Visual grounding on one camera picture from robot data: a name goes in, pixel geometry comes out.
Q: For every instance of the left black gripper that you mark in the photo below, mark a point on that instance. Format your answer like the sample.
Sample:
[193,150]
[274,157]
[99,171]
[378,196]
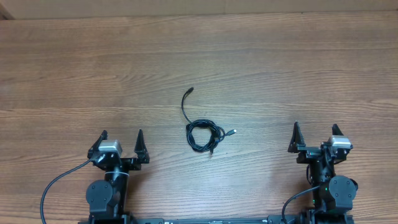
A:
[134,164]

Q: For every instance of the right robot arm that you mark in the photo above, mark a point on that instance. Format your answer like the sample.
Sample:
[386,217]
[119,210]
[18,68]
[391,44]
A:
[333,194]

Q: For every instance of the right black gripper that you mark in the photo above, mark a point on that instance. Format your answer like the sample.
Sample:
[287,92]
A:
[306,152]

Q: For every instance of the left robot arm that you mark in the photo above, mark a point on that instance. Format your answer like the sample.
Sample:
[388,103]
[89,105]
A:
[107,197]

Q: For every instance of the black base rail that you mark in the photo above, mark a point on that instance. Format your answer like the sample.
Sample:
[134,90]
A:
[271,219]

